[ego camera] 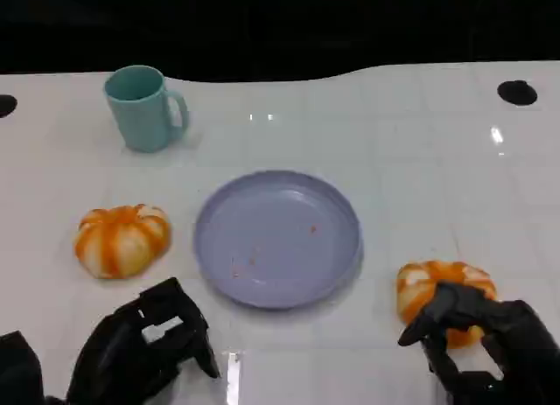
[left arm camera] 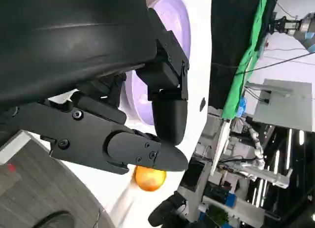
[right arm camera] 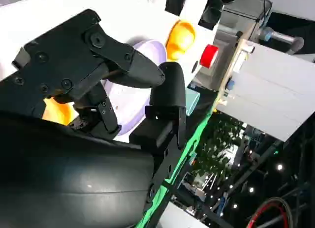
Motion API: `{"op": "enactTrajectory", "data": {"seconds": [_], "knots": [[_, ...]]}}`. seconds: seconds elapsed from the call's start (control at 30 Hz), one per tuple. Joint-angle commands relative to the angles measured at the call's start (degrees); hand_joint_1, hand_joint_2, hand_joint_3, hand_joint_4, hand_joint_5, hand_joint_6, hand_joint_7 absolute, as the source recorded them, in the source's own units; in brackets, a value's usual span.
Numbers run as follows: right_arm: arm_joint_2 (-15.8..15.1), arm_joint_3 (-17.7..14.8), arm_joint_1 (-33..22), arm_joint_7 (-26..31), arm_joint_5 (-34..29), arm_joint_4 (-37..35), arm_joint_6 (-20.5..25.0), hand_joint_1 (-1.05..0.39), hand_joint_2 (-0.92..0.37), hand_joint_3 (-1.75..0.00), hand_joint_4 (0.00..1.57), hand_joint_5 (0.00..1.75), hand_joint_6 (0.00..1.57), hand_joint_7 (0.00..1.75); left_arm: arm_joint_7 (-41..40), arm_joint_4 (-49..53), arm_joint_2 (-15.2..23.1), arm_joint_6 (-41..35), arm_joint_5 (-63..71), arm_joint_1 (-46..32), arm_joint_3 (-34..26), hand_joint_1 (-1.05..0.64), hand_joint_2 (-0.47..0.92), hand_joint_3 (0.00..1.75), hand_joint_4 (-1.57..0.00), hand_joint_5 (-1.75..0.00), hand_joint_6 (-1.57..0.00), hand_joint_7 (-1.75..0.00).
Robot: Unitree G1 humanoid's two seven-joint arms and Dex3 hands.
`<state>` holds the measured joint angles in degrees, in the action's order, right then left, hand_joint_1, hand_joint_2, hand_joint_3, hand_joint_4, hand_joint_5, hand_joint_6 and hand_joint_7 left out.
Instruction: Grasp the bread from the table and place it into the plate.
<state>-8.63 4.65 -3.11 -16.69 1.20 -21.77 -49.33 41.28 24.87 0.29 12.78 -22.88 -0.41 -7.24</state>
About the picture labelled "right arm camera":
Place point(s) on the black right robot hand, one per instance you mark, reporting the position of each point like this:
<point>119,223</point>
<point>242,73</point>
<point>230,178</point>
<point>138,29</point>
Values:
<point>73,169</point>

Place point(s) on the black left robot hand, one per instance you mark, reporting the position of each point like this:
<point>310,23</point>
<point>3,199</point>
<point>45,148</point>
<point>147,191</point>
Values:
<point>211,15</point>

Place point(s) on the grey metal cabinet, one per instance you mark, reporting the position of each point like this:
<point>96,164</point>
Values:
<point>233,23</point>

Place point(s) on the red tape roll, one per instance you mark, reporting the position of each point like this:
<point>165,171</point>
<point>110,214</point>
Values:
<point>209,55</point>

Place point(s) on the small black oval plug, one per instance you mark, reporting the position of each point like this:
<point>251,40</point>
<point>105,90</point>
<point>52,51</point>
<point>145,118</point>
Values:
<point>195,66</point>

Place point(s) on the lilac plate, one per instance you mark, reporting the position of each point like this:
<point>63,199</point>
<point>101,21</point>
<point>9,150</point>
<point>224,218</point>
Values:
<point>128,102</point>

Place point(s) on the teal box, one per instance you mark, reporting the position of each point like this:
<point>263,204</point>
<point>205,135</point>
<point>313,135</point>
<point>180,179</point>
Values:
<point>192,101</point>

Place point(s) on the white cabinet with plywood edge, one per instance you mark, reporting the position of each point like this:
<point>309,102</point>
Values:
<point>270,90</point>

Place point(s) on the green cloth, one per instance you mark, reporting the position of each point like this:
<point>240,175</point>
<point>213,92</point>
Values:
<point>194,141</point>

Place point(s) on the green leafy plant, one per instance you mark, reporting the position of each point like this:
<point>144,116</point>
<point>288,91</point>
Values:
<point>219,144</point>

